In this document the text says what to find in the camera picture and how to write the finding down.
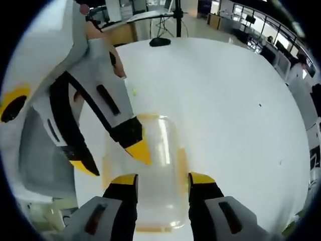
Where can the person's left hand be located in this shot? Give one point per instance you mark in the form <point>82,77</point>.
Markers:
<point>118,62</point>

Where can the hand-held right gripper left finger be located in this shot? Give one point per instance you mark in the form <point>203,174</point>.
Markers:
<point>120,213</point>

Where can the black object on table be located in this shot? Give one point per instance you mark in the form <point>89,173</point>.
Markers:
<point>160,42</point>

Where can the clear plastic container yellow clips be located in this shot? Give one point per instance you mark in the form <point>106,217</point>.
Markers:
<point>163,150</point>

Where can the black tripod stand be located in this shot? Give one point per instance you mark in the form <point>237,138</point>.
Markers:
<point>178,20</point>

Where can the wooden desk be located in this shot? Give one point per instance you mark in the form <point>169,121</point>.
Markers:
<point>130,27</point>

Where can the small green ball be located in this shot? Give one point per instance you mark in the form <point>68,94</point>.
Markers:
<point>135,92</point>

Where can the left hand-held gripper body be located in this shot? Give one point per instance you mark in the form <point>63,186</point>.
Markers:
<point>37,163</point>

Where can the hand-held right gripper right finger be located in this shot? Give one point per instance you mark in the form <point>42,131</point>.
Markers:
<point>203,213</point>

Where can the wooden cabinet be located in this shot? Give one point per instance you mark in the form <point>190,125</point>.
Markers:
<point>213,22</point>

